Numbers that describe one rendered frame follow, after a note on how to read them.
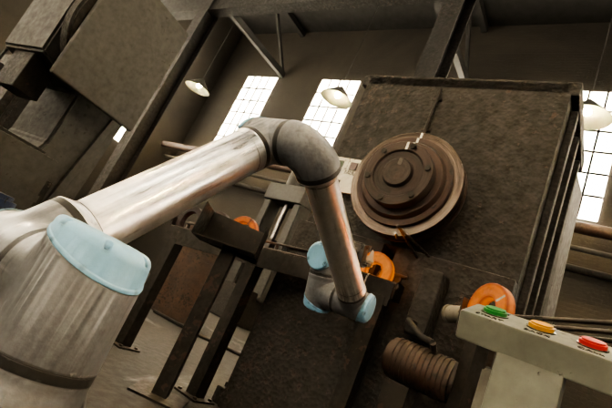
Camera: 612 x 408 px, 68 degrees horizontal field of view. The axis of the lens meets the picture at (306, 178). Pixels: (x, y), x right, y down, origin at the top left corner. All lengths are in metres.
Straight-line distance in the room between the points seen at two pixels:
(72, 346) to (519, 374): 0.65
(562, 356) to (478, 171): 1.26
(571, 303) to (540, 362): 7.06
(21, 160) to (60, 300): 2.77
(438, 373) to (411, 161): 0.79
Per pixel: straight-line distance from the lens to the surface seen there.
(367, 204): 1.87
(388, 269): 1.79
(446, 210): 1.78
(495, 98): 2.18
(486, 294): 1.50
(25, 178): 3.42
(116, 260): 0.64
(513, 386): 0.85
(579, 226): 7.49
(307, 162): 1.05
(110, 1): 3.85
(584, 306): 7.90
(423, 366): 1.48
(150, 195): 0.89
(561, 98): 2.14
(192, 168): 0.95
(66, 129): 4.03
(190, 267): 4.42
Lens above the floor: 0.45
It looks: 16 degrees up
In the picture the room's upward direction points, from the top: 24 degrees clockwise
